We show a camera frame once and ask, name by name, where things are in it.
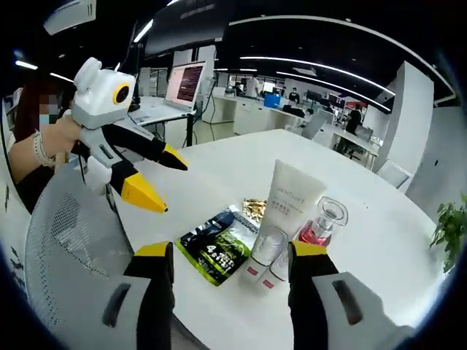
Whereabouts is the gold foil skincare sachet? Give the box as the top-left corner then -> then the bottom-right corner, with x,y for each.
242,196 -> 271,223

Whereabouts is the white square column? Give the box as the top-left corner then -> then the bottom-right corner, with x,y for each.
375,60 -> 435,172

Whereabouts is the person's left hand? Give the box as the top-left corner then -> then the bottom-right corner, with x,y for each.
50,115 -> 87,161

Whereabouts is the silver laptop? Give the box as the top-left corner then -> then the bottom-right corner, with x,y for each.
129,60 -> 207,127

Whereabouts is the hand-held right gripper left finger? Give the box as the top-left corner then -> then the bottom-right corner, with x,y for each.
82,240 -> 176,350

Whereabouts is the blue storage bin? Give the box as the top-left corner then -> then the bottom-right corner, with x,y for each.
263,93 -> 285,109

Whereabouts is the green potted plant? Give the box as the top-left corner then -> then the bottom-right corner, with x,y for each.
429,195 -> 467,274

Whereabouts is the white red-collar pump skincare bottle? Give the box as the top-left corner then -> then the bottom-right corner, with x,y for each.
297,195 -> 350,249

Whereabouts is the white mesh office chair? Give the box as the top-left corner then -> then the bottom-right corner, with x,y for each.
23,162 -> 138,331

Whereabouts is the white trestle office desk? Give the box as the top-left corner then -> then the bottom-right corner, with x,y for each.
330,129 -> 380,161

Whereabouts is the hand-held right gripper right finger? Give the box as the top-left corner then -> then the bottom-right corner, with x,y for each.
287,240 -> 417,350

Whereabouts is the white frame office chair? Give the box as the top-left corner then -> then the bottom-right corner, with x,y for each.
375,158 -> 415,193

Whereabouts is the white skincare tube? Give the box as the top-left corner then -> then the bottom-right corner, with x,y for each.
255,159 -> 328,238

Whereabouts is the white wristwatch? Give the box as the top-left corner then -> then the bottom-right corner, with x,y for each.
31,130 -> 56,168

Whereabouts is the black laptop stand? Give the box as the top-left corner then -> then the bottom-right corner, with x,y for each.
156,109 -> 205,149

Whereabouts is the small clear skincare bottle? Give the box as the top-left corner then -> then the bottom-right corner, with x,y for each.
260,251 -> 291,292

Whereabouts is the long white office counter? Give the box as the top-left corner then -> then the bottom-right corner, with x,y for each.
213,94 -> 311,136

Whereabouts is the large clear skincare bottle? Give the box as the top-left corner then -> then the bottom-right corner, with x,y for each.
239,225 -> 289,284

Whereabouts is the black green skincare sachet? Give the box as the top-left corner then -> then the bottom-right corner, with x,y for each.
174,204 -> 262,287

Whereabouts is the white ceiling air conditioner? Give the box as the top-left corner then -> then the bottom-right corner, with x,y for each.
42,0 -> 98,36

